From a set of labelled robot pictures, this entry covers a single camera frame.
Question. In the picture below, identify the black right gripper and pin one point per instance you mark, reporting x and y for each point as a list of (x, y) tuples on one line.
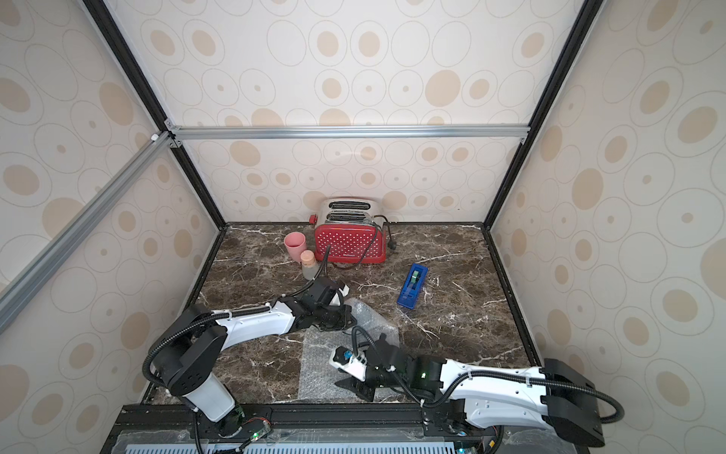
[(373, 370)]

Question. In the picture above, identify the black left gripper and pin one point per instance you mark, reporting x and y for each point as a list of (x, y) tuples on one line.
[(346, 322)]

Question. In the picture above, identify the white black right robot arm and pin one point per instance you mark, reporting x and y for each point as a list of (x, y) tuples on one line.
[(553, 396)]

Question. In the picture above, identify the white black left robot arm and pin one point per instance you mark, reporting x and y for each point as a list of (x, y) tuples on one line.
[(183, 358)]

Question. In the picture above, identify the small bottle with peach cap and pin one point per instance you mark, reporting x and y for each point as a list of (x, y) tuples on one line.
[(310, 265)]

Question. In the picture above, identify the pink plastic cup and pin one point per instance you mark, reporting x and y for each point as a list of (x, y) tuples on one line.
[(295, 243)]

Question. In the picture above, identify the blue tape dispenser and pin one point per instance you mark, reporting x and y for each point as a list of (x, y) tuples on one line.
[(413, 286)]

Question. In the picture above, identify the red polka dot toaster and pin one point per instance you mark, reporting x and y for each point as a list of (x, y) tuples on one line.
[(351, 231)]

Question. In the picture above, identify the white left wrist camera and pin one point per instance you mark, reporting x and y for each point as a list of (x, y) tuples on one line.
[(341, 293)]

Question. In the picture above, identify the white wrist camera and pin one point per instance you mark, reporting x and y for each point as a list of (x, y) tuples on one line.
[(341, 293), (346, 361)]

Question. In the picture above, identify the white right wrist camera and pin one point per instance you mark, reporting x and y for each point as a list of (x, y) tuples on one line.
[(346, 361)]

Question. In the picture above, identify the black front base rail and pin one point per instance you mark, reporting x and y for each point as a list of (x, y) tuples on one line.
[(320, 428)]

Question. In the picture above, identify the horizontal aluminium frame bar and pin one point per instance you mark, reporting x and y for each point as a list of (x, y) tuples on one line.
[(351, 132)]

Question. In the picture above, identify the left slanted aluminium frame bar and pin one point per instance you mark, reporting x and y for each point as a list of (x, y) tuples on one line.
[(20, 292)]

